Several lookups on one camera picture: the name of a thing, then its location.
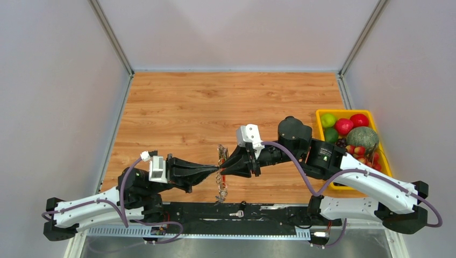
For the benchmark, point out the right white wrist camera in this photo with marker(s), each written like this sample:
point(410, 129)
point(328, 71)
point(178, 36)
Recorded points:
point(249, 134)

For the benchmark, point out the key with black tag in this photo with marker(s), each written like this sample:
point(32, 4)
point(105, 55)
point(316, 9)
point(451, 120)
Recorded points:
point(241, 210)

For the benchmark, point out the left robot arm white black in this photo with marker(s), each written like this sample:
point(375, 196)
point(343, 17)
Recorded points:
point(135, 199)

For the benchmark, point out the light green apple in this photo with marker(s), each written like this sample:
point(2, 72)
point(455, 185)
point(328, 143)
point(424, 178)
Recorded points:
point(328, 120)

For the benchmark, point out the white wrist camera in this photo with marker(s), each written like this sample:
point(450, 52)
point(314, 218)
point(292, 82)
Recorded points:
point(249, 134)
point(157, 166)

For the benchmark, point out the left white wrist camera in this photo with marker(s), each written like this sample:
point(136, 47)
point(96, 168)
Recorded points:
point(157, 166)

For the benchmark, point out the green netted melon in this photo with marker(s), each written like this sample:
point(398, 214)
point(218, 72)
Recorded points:
point(365, 137)

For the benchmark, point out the yellow plastic fruit bin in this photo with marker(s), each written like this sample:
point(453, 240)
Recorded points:
point(347, 114)

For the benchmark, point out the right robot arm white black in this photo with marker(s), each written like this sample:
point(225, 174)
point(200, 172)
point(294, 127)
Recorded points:
point(395, 204)

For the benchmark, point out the purple grape bunch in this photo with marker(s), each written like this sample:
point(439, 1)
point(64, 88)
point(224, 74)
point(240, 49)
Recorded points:
point(342, 142)

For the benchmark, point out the red apple left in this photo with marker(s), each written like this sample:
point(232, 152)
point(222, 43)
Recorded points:
point(343, 126)

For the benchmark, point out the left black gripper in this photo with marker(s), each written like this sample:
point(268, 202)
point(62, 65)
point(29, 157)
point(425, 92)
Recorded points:
point(180, 172)

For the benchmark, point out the red apple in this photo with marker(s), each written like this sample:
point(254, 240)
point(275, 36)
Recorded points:
point(343, 126)
point(359, 120)

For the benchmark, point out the small red peaches cluster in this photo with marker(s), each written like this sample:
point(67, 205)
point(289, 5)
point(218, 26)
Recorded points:
point(371, 159)

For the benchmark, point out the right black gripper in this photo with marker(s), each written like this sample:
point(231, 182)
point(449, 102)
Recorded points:
point(240, 158)

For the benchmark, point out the red apple right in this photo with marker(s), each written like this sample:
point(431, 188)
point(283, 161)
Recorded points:
point(359, 120)

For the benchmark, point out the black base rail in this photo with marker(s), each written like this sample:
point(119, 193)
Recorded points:
point(258, 219)

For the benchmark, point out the dark green lime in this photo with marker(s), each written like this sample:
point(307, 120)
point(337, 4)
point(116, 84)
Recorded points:
point(331, 135)

